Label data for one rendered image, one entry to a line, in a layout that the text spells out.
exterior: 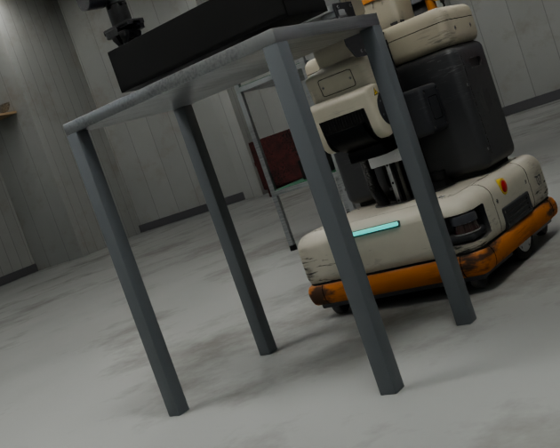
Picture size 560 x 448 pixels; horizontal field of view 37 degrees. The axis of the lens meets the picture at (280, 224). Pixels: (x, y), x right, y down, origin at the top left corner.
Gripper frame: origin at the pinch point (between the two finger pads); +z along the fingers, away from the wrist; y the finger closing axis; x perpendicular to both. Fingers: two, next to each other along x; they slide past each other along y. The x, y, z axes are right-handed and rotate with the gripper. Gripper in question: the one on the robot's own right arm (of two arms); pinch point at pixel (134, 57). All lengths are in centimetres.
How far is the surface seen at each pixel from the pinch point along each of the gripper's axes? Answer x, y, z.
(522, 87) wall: 867, -218, 72
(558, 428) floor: -48, 106, 91
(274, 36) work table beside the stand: -26, 63, 13
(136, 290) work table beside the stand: -26, -2, 58
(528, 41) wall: 871, -196, 21
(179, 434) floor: -38, 9, 92
